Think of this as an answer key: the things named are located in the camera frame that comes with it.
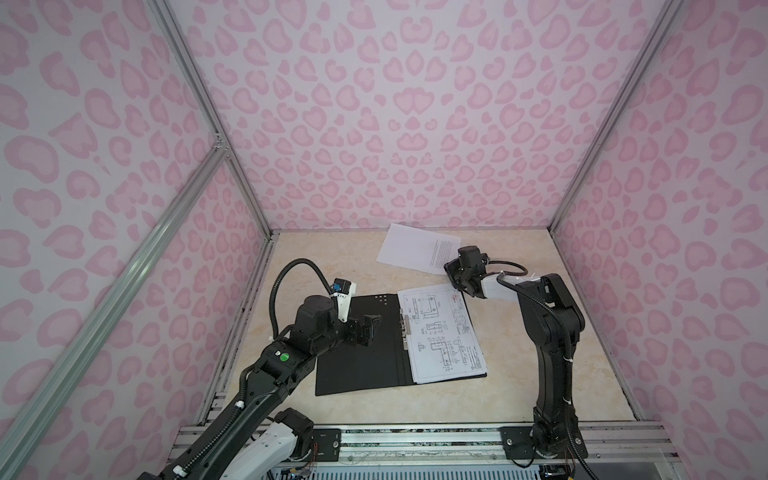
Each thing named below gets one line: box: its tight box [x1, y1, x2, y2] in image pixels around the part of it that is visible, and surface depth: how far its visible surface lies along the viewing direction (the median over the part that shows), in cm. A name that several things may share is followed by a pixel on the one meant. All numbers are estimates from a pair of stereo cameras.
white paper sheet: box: [376, 223, 462, 275], surface depth 117 cm
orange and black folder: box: [315, 293, 487, 396], surface depth 87 cm
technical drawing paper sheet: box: [397, 283, 488, 385], surface depth 93 cm
